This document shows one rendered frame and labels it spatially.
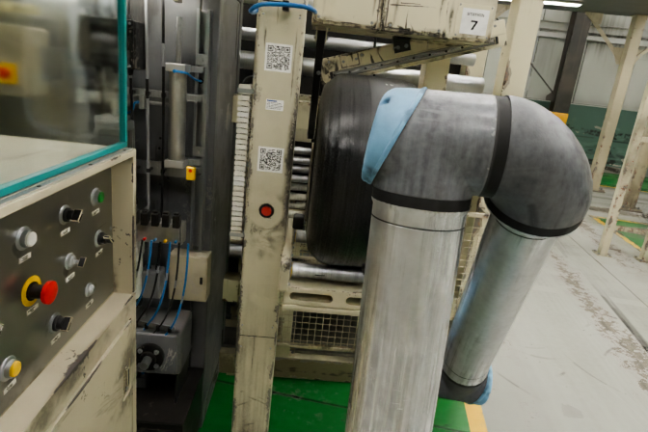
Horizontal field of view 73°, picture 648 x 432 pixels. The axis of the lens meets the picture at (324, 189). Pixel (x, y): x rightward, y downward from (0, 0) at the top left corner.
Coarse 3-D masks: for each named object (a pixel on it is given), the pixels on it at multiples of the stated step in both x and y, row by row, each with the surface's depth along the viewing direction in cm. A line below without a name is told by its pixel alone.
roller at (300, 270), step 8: (296, 264) 131; (304, 264) 131; (312, 264) 132; (320, 264) 132; (296, 272) 130; (304, 272) 130; (312, 272) 130; (320, 272) 130; (328, 272) 130; (336, 272) 130; (344, 272) 131; (352, 272) 131; (360, 272) 131; (328, 280) 132; (336, 280) 131; (344, 280) 131; (352, 280) 131; (360, 280) 131
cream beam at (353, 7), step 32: (320, 0) 141; (352, 0) 142; (384, 0) 143; (416, 0) 142; (448, 0) 142; (480, 0) 143; (352, 32) 160; (384, 32) 148; (416, 32) 145; (448, 32) 145
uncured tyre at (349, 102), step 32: (320, 96) 133; (352, 96) 115; (320, 128) 115; (352, 128) 110; (320, 160) 112; (352, 160) 109; (320, 192) 112; (352, 192) 109; (320, 224) 115; (352, 224) 113; (320, 256) 125; (352, 256) 121
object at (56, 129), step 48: (0, 0) 57; (48, 0) 67; (96, 0) 82; (0, 48) 58; (48, 48) 69; (96, 48) 84; (0, 96) 59; (48, 96) 70; (96, 96) 86; (0, 144) 60; (48, 144) 71; (96, 144) 88; (0, 192) 60
